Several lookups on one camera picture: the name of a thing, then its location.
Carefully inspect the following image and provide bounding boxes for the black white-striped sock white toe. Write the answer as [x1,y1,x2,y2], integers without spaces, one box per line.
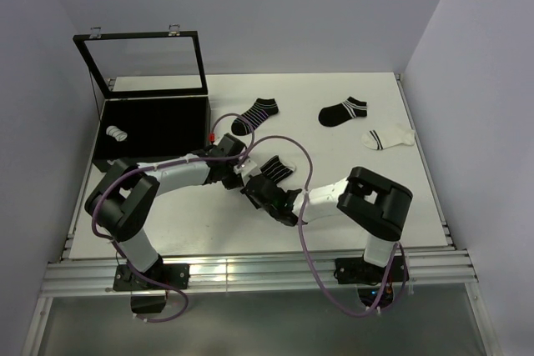
[259,155,296,184]

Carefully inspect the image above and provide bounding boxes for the white sock black thin stripes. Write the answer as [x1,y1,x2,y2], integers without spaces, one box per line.
[105,125,128,143]

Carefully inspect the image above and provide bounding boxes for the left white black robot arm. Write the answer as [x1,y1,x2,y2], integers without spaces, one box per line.
[84,133,246,288]

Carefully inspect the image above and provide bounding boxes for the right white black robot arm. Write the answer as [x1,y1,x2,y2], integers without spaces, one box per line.
[241,167,413,281]

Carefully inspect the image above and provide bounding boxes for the black sock with purple stripes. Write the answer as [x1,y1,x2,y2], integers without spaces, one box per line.
[231,98,279,136]

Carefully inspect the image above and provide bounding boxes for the black display case base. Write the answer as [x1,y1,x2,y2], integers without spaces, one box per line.
[92,97,211,172]

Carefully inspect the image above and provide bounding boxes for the black glass-panel case lid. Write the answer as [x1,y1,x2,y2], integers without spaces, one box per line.
[73,24,208,100]

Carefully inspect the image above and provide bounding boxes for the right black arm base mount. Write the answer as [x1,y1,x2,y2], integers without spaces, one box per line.
[334,256,410,311]

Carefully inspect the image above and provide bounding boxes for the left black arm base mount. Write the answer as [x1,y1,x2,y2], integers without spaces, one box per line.
[112,263,189,316]

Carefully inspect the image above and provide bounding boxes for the aluminium front frame rail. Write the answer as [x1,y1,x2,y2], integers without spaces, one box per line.
[22,247,495,355]

